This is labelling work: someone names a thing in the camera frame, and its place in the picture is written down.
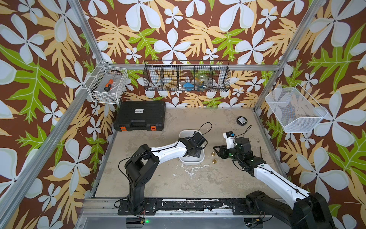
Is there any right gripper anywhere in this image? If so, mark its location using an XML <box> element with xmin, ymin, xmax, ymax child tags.
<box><xmin>212</xmin><ymin>144</ymin><xmax>243</xmax><ymax>163</ymax></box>

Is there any white plastic storage box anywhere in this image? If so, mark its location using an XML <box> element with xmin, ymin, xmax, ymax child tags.
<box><xmin>179</xmin><ymin>130</ymin><xmax>205</xmax><ymax>166</ymax></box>

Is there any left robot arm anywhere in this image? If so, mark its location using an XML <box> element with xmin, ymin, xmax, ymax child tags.
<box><xmin>124</xmin><ymin>131</ymin><xmax>208</xmax><ymax>215</ymax></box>

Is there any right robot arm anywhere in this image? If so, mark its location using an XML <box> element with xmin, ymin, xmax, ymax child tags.
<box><xmin>213</xmin><ymin>135</ymin><xmax>336</xmax><ymax>229</ymax></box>

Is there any black round tape disc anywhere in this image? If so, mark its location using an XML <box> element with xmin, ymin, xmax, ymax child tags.
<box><xmin>236</xmin><ymin>116</ymin><xmax>248</xmax><ymax>126</ymax></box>

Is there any black tool case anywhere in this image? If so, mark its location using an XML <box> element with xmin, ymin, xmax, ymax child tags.
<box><xmin>113</xmin><ymin>101</ymin><xmax>166</xmax><ymax>132</ymax></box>

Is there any blue object in basket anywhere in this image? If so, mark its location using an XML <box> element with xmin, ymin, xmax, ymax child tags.
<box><xmin>183</xmin><ymin>83</ymin><xmax>194</xmax><ymax>92</ymax></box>

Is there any clear plastic container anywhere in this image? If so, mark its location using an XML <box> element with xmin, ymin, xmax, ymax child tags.
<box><xmin>196</xmin><ymin>74</ymin><xmax>209</xmax><ymax>89</ymax></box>

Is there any red black screwdriver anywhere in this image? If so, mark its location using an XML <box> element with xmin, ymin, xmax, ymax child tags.
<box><xmin>104</xmin><ymin>79</ymin><xmax>114</xmax><ymax>92</ymax></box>

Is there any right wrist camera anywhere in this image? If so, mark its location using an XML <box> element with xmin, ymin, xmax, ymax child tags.
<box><xmin>223</xmin><ymin>131</ymin><xmax>235</xmax><ymax>149</ymax></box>

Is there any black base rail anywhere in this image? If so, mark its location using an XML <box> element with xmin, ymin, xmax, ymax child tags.
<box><xmin>117</xmin><ymin>197</ymin><xmax>272</xmax><ymax>216</ymax></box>

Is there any black wire basket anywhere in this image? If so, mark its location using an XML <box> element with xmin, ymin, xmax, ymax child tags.
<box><xmin>142</xmin><ymin>60</ymin><xmax>231</xmax><ymax>92</ymax></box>

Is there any white wire basket right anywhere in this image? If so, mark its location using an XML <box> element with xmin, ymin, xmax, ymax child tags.
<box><xmin>265</xmin><ymin>84</ymin><xmax>328</xmax><ymax>133</ymax></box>

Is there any white wire basket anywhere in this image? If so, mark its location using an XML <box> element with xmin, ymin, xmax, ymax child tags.
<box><xmin>85</xmin><ymin>61</ymin><xmax>128</xmax><ymax>105</ymax></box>
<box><xmin>265</xmin><ymin>84</ymin><xmax>328</xmax><ymax>133</ymax></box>

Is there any white wire basket left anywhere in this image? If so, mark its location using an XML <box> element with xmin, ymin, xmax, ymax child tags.
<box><xmin>85</xmin><ymin>61</ymin><xmax>128</xmax><ymax>105</ymax></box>

